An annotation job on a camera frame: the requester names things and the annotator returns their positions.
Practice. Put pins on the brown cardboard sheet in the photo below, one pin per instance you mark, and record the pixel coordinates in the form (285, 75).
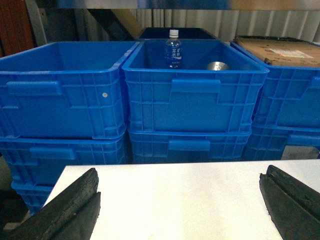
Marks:
(282, 53)

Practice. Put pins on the white table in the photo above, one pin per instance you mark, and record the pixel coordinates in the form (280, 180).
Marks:
(191, 201)

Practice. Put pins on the blue crate lower left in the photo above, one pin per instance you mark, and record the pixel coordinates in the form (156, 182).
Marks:
(41, 161)

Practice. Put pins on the blue crate bottom left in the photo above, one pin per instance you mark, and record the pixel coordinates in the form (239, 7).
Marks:
(34, 196)

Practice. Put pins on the shiny metal bowl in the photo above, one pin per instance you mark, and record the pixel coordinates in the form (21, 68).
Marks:
(218, 66)

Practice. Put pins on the blue crate lower middle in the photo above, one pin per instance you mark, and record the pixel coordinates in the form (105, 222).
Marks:
(187, 147)

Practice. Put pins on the blue crate top left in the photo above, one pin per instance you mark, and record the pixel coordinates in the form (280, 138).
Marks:
(73, 89)

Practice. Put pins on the dark blue rear crate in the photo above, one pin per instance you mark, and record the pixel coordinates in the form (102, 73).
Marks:
(191, 33)

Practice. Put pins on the blue crate top right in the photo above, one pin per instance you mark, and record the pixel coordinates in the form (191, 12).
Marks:
(290, 96)

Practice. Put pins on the blue crate lower right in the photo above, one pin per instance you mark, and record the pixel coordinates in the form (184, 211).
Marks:
(268, 142)

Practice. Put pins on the clear water bottle blue label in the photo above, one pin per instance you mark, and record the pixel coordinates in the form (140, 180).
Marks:
(173, 50)

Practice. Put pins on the blue crate top middle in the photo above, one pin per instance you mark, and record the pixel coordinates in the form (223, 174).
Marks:
(191, 98)

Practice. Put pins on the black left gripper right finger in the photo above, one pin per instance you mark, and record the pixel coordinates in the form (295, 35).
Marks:
(293, 206)

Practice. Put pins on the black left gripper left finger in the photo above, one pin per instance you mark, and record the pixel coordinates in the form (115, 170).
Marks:
(71, 215)

